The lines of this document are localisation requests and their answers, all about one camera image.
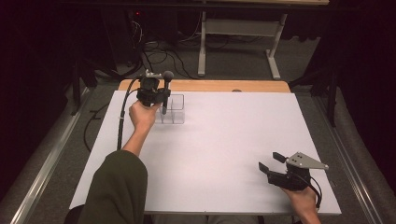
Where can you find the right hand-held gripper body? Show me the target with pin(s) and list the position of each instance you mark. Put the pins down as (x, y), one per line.
(295, 175)

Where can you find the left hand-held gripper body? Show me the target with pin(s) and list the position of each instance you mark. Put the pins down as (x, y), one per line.
(148, 90)

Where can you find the black makeup brush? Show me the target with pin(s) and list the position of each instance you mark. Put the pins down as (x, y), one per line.
(167, 84)

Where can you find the clear plastic divided container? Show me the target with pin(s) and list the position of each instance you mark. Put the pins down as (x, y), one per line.
(176, 109)

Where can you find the person's right hand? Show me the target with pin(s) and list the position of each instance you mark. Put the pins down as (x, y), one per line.
(302, 200)

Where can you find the person's left hand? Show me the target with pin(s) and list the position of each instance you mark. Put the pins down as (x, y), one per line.
(142, 116)

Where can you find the black metal stand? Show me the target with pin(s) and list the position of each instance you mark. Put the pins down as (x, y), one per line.
(330, 93)
(79, 84)

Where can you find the aluminium floor rail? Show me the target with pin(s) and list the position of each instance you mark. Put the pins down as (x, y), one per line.
(46, 174)
(351, 168)

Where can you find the white desk frame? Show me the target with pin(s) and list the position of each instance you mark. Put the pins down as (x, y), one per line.
(239, 27)

